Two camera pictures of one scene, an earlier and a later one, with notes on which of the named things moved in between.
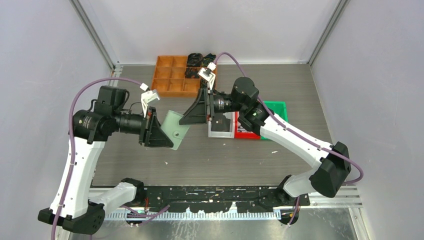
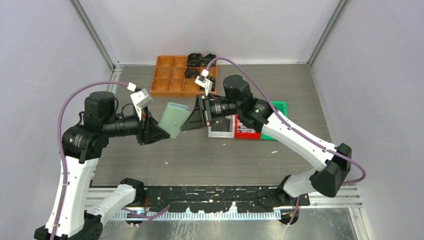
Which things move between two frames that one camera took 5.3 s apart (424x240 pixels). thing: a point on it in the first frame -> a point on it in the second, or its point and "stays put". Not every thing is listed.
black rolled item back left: x=194 y=59 stays put
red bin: x=241 y=132 stays put
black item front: x=203 y=85 -> x=212 y=79
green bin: x=279 y=107 stays put
